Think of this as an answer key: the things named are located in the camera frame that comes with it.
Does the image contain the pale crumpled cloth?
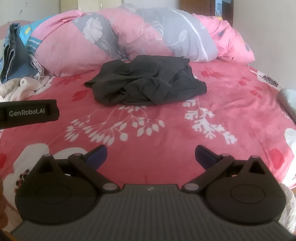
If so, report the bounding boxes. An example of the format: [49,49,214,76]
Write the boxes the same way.
[28,54,51,80]

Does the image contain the pink grey floral quilt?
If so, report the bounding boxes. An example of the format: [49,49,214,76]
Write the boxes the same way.
[30,3,255,77]

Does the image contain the blue jeans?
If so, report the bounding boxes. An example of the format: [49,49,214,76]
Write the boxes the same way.
[0,23,39,84]

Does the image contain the grey cloth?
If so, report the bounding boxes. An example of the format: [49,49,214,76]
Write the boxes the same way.
[277,89,296,117]

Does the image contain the wooden framed window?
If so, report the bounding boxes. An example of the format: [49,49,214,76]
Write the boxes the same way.
[180,0,234,26]

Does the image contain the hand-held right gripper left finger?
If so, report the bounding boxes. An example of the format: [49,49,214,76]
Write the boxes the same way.
[35,145,121,193]

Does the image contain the dark grey garment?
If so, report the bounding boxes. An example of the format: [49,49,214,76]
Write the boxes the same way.
[84,55,208,106]

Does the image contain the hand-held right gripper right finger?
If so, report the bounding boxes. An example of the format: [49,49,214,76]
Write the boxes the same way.
[183,145,266,193]

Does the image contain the pink floral bed sheet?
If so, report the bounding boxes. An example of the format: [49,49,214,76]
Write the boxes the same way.
[0,58,296,209]

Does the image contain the white towel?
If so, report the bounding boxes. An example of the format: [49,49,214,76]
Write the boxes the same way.
[0,75,55,101]

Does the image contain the light blue striped cloth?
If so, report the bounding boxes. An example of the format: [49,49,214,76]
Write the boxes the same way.
[20,22,44,56]

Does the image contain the white fluffy blanket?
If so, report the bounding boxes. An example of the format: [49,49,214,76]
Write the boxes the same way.
[279,183,296,224]

